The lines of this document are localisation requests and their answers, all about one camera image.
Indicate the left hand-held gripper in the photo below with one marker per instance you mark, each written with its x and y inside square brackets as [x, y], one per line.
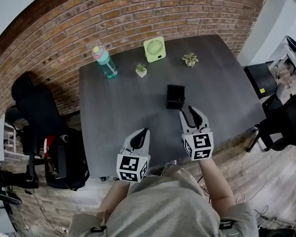
[129, 164]

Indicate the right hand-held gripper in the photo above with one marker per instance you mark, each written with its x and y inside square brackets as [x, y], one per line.
[199, 144]

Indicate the black cube box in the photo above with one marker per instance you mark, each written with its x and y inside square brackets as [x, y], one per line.
[175, 96]

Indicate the person's right forearm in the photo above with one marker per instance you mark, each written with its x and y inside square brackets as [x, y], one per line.
[217, 184]

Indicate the person's left forearm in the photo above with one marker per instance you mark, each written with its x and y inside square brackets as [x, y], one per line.
[113, 199]

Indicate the person's shoe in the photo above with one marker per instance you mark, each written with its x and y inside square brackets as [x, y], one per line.
[168, 167]

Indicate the striped leaf potted plant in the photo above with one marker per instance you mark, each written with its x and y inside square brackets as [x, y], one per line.
[190, 60]

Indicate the person's grey shirt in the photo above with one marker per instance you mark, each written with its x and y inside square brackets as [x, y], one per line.
[167, 206]

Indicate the small plant in white pot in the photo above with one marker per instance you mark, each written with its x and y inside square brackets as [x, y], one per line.
[141, 71]

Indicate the black drawer cabinet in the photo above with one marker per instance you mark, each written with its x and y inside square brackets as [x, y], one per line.
[260, 80]

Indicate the green desk fan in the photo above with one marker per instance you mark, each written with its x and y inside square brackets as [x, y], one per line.
[154, 49]

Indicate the teal water bottle pink lid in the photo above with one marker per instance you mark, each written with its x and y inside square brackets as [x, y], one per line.
[106, 63]

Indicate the black mesh office chair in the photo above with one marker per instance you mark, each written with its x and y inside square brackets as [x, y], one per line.
[286, 122]

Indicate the black backpack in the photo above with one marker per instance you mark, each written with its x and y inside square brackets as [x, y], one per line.
[37, 107]

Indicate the white desk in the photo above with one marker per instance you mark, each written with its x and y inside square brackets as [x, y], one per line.
[286, 51]

